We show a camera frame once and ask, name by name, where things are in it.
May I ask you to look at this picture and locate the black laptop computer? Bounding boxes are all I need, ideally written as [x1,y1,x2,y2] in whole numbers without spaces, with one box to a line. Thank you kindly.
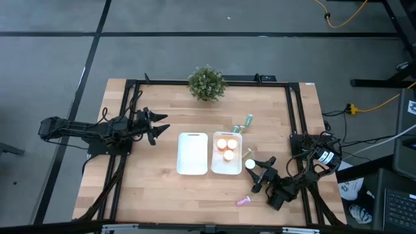
[372,168,416,234]

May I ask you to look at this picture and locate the white printed bag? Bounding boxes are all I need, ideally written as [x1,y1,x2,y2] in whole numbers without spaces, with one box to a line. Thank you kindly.
[348,203,374,225]
[334,161,365,202]

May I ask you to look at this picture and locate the black desk frame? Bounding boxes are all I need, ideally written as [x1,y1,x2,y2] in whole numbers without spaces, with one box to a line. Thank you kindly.
[350,0,416,89]

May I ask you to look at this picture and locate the white plastic bin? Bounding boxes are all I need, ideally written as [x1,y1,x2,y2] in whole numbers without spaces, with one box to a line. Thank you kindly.
[211,131,244,176]
[176,131,209,176]

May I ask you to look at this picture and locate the dark grey equipment case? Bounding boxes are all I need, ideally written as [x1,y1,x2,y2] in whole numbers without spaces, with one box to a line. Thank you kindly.
[392,88,416,180]

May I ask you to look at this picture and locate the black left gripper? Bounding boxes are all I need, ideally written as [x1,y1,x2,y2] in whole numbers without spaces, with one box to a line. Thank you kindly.
[131,106,171,146]

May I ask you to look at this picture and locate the yellow cable with black connector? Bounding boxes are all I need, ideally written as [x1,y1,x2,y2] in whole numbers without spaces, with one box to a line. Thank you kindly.
[313,0,370,29]

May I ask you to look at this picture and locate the pink pill bottle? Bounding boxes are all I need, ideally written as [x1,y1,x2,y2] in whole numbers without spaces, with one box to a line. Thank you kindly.
[235,195,252,207]

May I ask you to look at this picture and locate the white cable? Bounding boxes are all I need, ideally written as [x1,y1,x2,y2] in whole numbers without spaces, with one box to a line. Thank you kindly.
[352,124,416,157]

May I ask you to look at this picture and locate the black floor stand bar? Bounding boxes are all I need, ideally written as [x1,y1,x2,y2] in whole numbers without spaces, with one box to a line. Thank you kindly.
[335,155,396,183]

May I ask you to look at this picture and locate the yellow extension cord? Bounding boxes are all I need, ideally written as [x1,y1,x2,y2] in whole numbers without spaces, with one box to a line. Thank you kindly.
[346,81,416,115]

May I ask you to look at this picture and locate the black chair base leg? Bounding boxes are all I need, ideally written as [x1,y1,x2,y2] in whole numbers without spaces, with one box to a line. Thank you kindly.
[0,141,25,157]

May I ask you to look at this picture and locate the black aluminium table frame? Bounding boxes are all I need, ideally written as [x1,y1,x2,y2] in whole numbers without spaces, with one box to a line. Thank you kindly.
[73,77,347,228]

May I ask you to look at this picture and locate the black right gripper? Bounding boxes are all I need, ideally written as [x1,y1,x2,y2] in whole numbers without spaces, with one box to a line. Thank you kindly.
[246,156,281,194]

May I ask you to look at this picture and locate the black overhead rig beam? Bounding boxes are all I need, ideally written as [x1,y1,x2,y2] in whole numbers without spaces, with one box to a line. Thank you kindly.
[0,219,384,234]

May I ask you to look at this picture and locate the green potted plant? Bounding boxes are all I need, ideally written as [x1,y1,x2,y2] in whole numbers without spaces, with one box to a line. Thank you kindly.
[187,64,228,103]

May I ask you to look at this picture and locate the grey metal bracket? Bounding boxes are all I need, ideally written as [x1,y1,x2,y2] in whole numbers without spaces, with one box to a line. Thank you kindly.
[102,223,139,234]
[281,226,321,234]

